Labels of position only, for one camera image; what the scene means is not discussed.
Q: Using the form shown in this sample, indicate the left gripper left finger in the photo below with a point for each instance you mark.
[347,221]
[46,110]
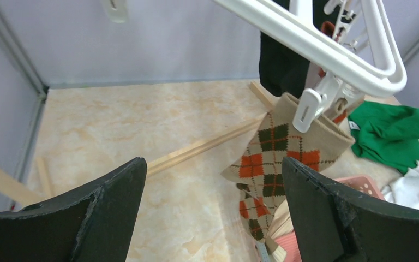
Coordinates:
[92,222]

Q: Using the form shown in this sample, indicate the argyle patterned sock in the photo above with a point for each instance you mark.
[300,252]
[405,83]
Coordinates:
[339,115]
[258,171]

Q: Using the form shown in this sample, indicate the pink patterned sock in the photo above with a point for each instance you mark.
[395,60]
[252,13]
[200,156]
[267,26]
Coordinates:
[288,250]

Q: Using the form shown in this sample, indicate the white cloth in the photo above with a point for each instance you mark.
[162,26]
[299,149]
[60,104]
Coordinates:
[404,191]

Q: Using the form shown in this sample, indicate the green cloth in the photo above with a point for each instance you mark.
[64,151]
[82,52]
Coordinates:
[386,134]

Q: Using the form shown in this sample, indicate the wooden drying rack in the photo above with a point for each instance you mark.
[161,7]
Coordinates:
[86,132]

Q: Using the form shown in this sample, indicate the cream sock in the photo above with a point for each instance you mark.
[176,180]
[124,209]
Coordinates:
[280,226]

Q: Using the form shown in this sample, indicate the pink plastic basket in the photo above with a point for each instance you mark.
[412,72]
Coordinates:
[364,184]

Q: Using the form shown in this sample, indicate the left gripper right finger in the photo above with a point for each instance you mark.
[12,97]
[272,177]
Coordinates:
[334,222]

